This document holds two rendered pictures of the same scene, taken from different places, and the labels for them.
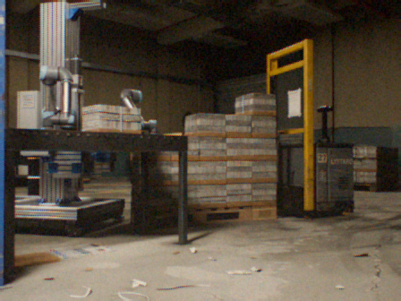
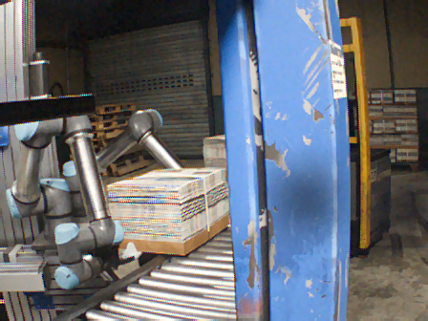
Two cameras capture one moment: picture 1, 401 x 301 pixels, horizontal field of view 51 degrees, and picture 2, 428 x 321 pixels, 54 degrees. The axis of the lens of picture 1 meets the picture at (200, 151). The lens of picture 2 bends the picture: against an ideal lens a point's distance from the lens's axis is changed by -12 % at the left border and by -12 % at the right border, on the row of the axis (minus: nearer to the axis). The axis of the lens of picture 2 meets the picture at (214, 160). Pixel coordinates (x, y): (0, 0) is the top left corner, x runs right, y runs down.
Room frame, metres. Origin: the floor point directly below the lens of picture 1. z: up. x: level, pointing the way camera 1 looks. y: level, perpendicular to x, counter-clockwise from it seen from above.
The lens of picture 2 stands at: (1.79, 1.21, 1.30)
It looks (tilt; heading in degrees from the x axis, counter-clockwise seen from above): 8 degrees down; 337
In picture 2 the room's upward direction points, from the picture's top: 4 degrees counter-clockwise
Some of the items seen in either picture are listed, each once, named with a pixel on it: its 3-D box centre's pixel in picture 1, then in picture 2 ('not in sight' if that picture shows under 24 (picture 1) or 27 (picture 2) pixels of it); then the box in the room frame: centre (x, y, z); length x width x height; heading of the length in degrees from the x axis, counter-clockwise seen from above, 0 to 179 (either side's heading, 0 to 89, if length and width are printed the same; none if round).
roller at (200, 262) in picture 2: not in sight; (237, 268); (3.02, 0.63, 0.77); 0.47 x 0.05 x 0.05; 42
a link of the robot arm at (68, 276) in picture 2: not in sight; (73, 273); (3.12, 1.13, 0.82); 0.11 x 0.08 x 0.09; 132
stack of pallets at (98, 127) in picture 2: not in sight; (102, 139); (11.00, -0.40, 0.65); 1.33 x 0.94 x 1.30; 136
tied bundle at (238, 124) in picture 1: (230, 127); not in sight; (4.37, -0.31, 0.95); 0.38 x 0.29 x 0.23; 23
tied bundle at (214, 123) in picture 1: (204, 126); (243, 155); (4.26, -0.04, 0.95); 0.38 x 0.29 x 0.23; 24
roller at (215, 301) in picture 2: not in sight; (200, 302); (2.84, 0.83, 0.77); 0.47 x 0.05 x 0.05; 42
